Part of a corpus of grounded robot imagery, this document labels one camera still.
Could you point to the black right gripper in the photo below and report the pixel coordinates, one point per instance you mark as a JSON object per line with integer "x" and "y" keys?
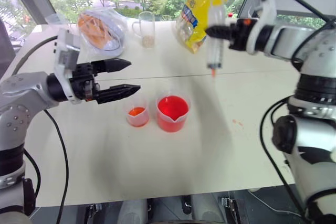
{"x": 241, "y": 35}

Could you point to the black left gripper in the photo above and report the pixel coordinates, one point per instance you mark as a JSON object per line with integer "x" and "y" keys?
{"x": 82, "y": 82}

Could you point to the clear plastic syringe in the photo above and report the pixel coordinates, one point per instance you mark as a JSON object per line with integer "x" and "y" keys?
{"x": 215, "y": 51}

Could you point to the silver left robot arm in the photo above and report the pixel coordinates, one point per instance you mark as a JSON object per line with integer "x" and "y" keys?
{"x": 21, "y": 90}

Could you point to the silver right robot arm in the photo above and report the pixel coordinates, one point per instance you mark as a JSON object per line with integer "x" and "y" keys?
{"x": 315, "y": 58}

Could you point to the small clear measuring cup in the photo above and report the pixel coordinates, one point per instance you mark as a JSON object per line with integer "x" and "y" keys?
{"x": 137, "y": 115}

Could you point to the large clear measuring cup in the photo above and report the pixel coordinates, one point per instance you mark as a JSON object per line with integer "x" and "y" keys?
{"x": 172, "y": 115}

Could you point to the yellow snack bag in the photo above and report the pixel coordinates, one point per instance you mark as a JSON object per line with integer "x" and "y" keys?
{"x": 200, "y": 3}

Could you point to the clear bag with orange contents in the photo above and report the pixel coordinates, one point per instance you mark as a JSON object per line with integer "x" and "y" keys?
{"x": 101, "y": 32}

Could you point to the clear glass mug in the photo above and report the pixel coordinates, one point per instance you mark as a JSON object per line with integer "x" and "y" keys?
{"x": 147, "y": 30}

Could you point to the dark object at table side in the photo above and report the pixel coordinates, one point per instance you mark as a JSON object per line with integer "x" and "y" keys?
{"x": 5, "y": 51}

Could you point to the grey rounded shape under table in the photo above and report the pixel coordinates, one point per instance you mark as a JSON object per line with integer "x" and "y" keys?
{"x": 132, "y": 212}
{"x": 207, "y": 209}

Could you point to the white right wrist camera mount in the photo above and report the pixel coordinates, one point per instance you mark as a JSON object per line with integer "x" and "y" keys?
{"x": 263, "y": 11}

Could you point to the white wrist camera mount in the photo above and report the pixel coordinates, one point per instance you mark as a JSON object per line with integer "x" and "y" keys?
{"x": 263, "y": 11}
{"x": 65, "y": 56}

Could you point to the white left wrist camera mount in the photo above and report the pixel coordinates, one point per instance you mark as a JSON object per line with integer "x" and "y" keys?
{"x": 65, "y": 56}

